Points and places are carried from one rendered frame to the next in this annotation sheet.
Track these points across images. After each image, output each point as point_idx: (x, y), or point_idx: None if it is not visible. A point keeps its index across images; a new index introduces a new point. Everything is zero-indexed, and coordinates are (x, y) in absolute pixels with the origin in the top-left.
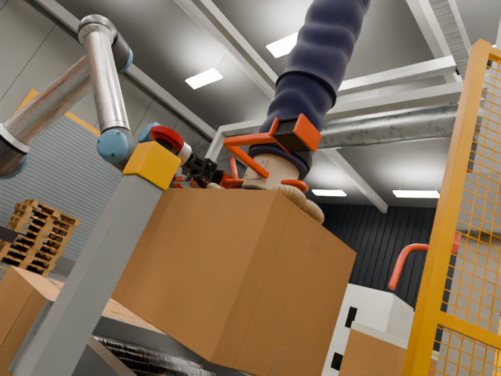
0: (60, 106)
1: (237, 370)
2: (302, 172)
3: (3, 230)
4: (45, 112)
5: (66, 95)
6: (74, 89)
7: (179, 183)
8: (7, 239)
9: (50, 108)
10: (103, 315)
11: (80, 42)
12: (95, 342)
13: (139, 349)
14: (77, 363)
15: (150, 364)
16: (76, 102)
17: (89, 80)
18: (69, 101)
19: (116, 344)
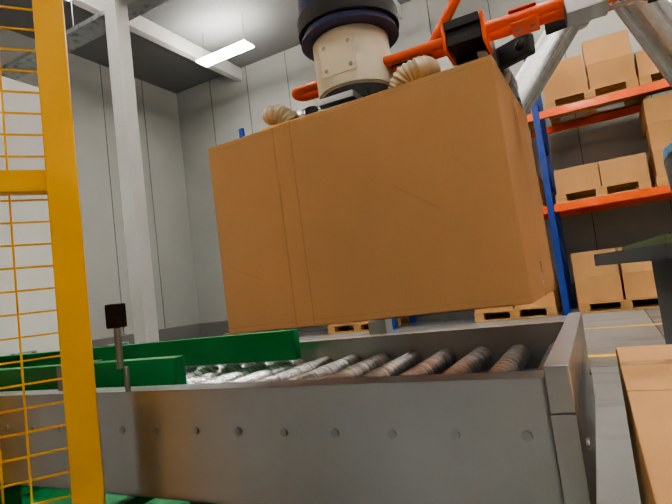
0: (659, 64)
1: (395, 376)
2: (308, 45)
3: (655, 248)
4: (668, 82)
5: (646, 51)
6: (638, 41)
7: (609, 10)
8: (662, 256)
9: (663, 75)
10: (571, 320)
11: (583, 28)
12: (440, 330)
13: (541, 364)
14: (368, 324)
15: (459, 362)
16: (660, 39)
17: (625, 19)
18: (653, 51)
19: (544, 357)
